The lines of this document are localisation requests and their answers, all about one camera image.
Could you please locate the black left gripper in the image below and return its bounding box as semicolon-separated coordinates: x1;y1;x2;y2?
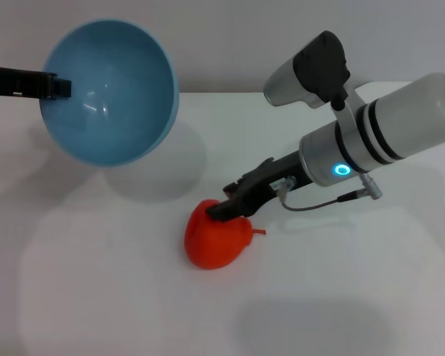
0;65;73;101

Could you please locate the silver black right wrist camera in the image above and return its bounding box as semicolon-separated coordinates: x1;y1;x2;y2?
263;30;363;111

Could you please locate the right arm cable with connector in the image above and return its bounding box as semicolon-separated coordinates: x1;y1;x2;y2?
277;171;384;213

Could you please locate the blue ceramic bowl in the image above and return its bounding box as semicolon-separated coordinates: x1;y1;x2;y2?
39;18;181;168

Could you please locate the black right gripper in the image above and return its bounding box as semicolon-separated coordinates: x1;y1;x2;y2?
206;149;313;224

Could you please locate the orange toy fruit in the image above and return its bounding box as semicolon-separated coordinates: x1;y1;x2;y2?
183;198;267;271

